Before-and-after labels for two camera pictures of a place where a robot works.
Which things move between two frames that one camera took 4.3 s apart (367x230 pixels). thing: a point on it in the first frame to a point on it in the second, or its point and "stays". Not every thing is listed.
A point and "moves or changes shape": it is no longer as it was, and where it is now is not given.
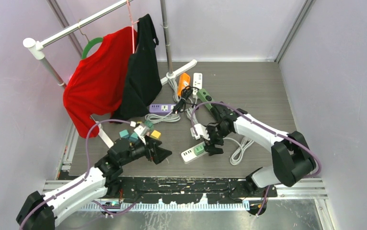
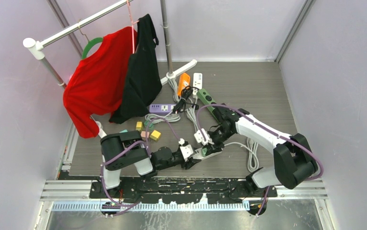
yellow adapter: [155, 133] stays
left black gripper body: [147, 152] to [176, 160]
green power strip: [205, 97] stays
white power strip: [189, 155] moves or changes shape
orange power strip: [184, 81] stays
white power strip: [197, 80] stays
